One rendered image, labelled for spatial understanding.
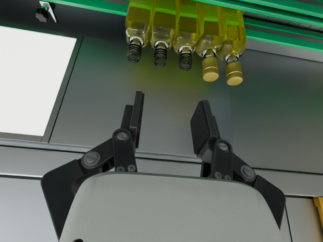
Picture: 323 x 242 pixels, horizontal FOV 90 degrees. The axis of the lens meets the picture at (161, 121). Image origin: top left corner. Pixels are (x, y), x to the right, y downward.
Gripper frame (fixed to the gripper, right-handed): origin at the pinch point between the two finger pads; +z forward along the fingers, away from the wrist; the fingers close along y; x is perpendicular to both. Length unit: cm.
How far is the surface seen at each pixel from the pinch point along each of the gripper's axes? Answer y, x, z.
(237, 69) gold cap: 17.1, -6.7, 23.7
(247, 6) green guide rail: 20.4, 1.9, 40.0
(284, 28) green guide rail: 39, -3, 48
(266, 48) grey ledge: 41, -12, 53
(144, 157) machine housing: -0.6, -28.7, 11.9
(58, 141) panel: -21.4, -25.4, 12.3
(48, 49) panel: -32, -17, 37
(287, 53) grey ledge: 51, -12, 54
